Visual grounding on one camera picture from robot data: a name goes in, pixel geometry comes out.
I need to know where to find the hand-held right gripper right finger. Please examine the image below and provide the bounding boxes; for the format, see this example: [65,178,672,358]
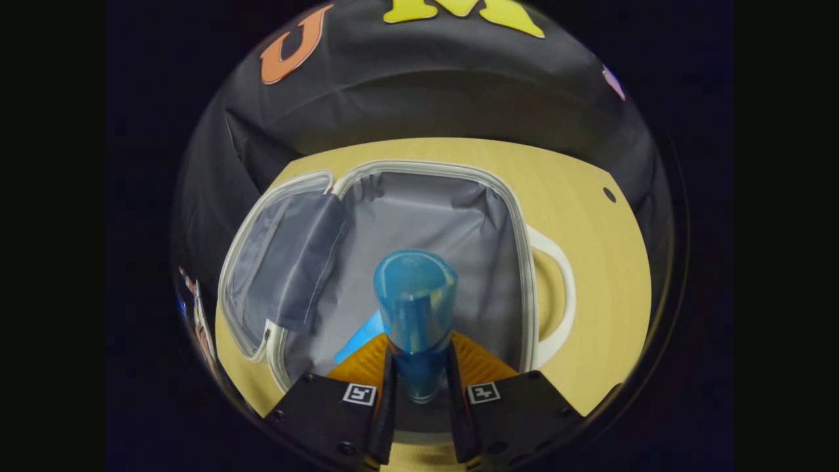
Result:
[447,331,585,469]

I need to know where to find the black backdrop cloth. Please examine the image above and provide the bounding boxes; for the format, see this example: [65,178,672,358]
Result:
[172,0,676,289]

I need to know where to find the white suitcase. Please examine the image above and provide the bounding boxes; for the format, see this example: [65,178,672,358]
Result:
[216,159,577,394]

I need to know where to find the computer monitor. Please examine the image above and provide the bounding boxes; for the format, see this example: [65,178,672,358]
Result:
[177,264,217,381]

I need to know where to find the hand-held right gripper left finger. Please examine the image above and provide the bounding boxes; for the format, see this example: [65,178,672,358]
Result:
[262,331,397,472]

